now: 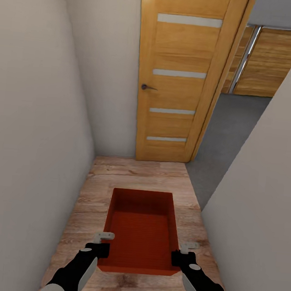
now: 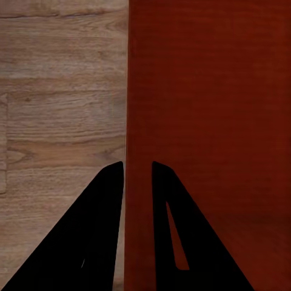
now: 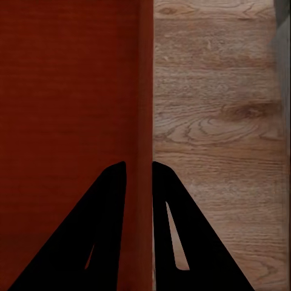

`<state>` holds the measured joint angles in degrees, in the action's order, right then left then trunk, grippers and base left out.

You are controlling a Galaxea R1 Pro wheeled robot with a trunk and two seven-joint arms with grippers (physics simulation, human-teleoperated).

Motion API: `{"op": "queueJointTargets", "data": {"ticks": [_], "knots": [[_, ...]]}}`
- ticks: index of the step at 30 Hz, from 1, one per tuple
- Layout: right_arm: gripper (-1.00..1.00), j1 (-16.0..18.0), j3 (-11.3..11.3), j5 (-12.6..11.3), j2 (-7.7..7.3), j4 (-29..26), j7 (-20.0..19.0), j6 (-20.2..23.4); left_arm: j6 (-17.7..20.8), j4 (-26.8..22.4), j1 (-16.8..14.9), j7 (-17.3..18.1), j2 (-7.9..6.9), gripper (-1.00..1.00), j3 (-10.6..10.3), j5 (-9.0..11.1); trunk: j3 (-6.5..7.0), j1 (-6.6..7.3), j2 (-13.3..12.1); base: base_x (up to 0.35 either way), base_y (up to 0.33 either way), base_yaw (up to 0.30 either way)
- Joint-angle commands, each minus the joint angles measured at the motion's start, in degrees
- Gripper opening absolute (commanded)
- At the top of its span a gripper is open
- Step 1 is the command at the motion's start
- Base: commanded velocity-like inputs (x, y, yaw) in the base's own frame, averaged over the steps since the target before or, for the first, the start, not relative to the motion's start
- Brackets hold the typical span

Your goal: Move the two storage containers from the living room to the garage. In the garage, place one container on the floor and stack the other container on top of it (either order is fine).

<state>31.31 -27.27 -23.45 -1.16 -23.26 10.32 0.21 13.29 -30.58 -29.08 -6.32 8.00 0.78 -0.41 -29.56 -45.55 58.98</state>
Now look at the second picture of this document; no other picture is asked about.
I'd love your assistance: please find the storage box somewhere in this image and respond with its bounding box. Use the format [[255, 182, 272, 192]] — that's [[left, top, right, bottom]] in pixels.
[[124, 0, 291, 291]]

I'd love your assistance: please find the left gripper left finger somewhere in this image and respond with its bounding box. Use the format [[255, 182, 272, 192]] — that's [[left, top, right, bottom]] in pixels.
[[1, 161, 124, 291]]

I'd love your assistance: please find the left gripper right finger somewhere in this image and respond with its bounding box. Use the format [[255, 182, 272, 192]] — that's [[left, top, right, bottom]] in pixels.
[[152, 161, 254, 291]]

